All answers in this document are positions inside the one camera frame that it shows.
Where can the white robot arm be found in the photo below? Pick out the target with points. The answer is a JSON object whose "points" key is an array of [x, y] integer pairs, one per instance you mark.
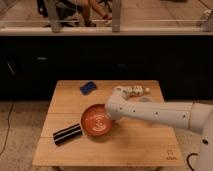
{"points": [[196, 117]]}

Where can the blue sponge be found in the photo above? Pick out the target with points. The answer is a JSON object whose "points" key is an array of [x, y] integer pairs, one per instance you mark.
{"points": [[88, 87]]}

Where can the grey metal post middle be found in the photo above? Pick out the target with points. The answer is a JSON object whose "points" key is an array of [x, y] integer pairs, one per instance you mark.
{"points": [[116, 12]]}

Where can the orange ceramic bowl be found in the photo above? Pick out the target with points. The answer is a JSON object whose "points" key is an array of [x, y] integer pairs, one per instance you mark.
{"points": [[95, 121]]}

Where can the grey metal post left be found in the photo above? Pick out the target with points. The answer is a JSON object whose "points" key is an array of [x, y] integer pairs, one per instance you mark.
{"points": [[53, 15]]}

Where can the white patterned box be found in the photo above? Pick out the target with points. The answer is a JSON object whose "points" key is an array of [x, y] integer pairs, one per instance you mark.
{"points": [[133, 91]]}

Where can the grey metal post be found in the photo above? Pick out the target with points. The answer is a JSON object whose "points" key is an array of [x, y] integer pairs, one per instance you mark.
{"points": [[116, 12], [53, 15]]}

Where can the wooden table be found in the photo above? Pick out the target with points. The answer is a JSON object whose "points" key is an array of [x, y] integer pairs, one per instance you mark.
{"points": [[131, 143]]}

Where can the black office chair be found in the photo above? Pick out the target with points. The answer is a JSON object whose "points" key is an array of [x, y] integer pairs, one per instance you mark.
{"points": [[65, 9]]}

